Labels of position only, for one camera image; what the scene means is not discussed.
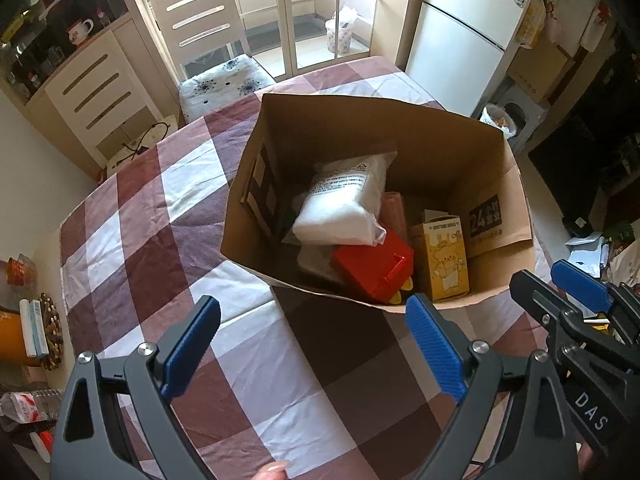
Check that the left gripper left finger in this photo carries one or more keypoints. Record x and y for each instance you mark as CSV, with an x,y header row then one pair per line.
x,y
182,347

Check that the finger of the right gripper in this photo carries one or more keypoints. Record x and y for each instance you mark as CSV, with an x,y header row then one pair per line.
x,y
545,305
597,296

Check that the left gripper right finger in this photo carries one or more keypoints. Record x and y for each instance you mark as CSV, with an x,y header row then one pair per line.
x,y
443,344

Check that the yellow cartoon carton box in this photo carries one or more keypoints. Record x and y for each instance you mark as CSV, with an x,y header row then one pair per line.
x,y
439,256

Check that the red toy box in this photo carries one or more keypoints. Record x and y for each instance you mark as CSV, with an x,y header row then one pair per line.
x,y
377,273

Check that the pink hair roller brush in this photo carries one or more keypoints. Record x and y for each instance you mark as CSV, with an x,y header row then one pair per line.
x,y
392,215

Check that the white pouch packet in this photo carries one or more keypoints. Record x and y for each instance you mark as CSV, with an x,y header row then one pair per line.
x,y
343,203

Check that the person's right hand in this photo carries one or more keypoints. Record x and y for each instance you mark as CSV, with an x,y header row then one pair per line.
x,y
586,457

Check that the person's left hand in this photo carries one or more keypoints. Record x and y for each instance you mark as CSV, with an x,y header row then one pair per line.
x,y
273,471

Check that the checkered tablecloth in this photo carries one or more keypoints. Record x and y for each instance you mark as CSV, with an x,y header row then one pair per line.
x,y
338,388

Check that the woven round trivet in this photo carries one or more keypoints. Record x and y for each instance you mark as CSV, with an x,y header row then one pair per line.
x,y
54,334

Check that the brown paper bag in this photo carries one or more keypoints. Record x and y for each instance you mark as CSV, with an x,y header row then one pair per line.
x,y
444,162

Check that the white blue box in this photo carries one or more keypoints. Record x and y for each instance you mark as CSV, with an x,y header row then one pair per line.
x,y
34,335

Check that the clear water bottle red label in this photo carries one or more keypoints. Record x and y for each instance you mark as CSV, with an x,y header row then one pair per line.
x,y
29,407

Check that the orange glass cup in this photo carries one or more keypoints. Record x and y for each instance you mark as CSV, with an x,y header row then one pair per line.
x,y
21,271

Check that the white trash bin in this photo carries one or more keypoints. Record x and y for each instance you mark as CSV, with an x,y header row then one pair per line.
x,y
516,115

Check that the cardboard box on floor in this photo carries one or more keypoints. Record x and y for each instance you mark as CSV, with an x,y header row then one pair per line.
x,y
539,70

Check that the white drawer cabinet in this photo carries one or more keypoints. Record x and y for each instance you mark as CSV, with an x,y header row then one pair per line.
x,y
109,90

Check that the white refrigerator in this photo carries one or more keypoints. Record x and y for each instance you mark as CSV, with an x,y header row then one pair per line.
x,y
458,47

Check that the white slatted chair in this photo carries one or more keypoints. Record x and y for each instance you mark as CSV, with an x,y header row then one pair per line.
x,y
192,29

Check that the red white mug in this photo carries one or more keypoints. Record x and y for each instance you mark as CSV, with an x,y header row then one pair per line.
x,y
80,31

